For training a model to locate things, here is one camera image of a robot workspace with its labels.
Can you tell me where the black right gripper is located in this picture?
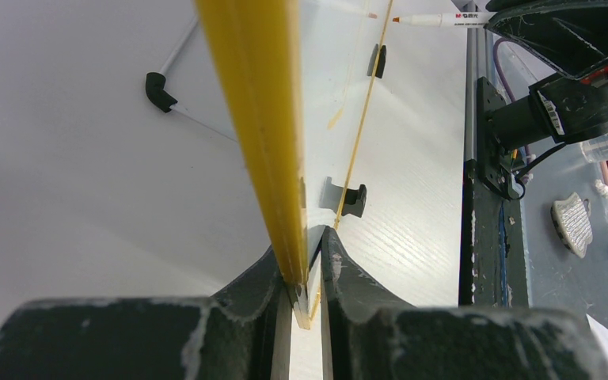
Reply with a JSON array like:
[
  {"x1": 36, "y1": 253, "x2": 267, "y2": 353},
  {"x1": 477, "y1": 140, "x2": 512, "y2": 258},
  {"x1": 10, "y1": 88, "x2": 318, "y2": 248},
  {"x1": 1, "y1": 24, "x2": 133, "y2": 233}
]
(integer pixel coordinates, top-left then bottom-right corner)
[{"x1": 485, "y1": 1, "x2": 608, "y2": 145}]

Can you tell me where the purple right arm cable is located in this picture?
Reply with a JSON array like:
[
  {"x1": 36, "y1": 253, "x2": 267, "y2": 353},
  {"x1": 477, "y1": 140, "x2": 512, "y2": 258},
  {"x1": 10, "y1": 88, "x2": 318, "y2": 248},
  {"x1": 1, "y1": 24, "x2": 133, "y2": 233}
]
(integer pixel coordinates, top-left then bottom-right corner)
[{"x1": 492, "y1": 36, "x2": 533, "y2": 158}]

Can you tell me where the yellow framed whiteboard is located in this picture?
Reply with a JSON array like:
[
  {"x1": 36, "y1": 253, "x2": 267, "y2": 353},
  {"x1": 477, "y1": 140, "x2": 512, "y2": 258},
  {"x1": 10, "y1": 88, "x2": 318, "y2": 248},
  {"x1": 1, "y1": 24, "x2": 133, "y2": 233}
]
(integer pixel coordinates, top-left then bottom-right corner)
[{"x1": 195, "y1": 1, "x2": 392, "y2": 329}]

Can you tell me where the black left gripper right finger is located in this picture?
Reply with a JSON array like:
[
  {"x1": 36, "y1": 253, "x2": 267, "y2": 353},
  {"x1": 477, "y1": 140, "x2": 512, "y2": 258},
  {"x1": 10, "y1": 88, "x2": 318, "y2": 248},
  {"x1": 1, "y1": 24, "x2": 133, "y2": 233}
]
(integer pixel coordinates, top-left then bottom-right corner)
[{"x1": 319, "y1": 227, "x2": 608, "y2": 379}]

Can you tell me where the black whiteboard stand foot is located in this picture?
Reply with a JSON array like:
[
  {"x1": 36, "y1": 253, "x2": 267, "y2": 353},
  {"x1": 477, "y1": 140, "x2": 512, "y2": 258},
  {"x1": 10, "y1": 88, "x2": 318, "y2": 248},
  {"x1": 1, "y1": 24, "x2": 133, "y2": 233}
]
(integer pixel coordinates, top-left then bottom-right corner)
[
  {"x1": 367, "y1": 44, "x2": 387, "y2": 78},
  {"x1": 318, "y1": 177, "x2": 367, "y2": 218}
]

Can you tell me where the white marker pen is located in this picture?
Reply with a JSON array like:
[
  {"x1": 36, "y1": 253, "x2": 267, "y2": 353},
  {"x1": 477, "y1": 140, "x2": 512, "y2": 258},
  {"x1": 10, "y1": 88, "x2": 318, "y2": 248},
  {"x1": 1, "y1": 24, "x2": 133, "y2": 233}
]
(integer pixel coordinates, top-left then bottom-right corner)
[{"x1": 392, "y1": 12, "x2": 496, "y2": 29}]

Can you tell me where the white mesh object on floor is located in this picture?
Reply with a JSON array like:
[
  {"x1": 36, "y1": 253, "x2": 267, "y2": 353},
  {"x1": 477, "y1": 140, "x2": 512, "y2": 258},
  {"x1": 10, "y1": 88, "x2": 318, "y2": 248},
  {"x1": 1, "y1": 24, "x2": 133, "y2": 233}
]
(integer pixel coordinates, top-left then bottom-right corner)
[{"x1": 549, "y1": 192, "x2": 593, "y2": 259}]

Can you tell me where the black left whiteboard stand foot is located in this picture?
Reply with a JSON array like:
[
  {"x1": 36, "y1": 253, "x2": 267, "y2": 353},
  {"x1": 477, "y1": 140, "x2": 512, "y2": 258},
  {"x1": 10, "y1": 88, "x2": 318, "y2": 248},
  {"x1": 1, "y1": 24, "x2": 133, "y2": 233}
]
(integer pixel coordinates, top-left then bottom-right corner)
[{"x1": 318, "y1": 177, "x2": 367, "y2": 218}]

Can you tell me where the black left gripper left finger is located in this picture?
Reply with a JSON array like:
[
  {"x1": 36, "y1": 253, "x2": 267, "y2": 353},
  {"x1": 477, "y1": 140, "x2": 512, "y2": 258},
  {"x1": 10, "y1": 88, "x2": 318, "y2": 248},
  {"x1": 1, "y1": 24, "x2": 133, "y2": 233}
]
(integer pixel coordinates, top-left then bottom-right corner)
[{"x1": 0, "y1": 251, "x2": 291, "y2": 379}]

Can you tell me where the black right whiteboard stand foot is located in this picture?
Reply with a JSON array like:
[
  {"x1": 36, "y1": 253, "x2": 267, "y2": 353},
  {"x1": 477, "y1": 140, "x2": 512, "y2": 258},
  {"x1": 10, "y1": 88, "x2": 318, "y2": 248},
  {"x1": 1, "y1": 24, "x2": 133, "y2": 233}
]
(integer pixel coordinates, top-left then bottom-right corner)
[{"x1": 367, "y1": 44, "x2": 387, "y2": 78}]

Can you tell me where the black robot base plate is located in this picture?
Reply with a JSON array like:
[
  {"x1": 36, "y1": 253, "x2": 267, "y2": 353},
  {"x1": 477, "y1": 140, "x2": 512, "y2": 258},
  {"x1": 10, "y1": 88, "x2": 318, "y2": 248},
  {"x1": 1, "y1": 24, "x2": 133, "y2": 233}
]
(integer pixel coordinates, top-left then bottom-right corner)
[{"x1": 458, "y1": 160, "x2": 530, "y2": 307}]

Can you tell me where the black frame corner bracket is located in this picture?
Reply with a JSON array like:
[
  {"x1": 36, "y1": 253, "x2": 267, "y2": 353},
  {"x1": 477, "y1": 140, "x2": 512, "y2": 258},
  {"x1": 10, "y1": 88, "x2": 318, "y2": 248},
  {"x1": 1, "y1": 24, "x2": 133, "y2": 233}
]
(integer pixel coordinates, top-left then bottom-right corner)
[{"x1": 145, "y1": 72, "x2": 178, "y2": 113}]

